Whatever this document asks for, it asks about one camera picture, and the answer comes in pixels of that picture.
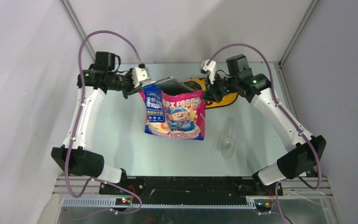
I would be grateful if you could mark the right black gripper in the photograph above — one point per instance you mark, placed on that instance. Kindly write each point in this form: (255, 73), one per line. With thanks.
(211, 93)

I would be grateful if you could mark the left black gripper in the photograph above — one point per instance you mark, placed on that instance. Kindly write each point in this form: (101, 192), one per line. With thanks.
(132, 89)

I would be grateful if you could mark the cat food bag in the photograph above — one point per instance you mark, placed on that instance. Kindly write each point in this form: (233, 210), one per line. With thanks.
(174, 110)

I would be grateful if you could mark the clear plastic scoop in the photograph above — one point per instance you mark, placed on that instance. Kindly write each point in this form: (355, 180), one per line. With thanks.
(227, 144)

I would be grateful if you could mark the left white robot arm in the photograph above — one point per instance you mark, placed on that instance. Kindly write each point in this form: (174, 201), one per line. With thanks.
(76, 155)

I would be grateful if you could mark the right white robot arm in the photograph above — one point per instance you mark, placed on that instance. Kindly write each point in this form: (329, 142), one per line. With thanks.
(304, 149)

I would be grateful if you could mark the yellow double pet bowl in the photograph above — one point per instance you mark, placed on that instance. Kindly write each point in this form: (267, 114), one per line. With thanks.
(199, 84)

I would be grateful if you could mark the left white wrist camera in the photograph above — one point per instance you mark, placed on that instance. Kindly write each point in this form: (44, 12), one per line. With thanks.
(140, 75)

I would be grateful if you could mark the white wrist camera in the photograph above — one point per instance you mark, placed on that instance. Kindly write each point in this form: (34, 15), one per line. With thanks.
(209, 67)
(140, 75)

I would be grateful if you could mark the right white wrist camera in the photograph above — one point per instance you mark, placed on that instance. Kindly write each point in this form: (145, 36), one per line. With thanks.
(209, 67)

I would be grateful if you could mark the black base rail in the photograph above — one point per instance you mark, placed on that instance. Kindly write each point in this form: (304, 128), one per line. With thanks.
(191, 190)

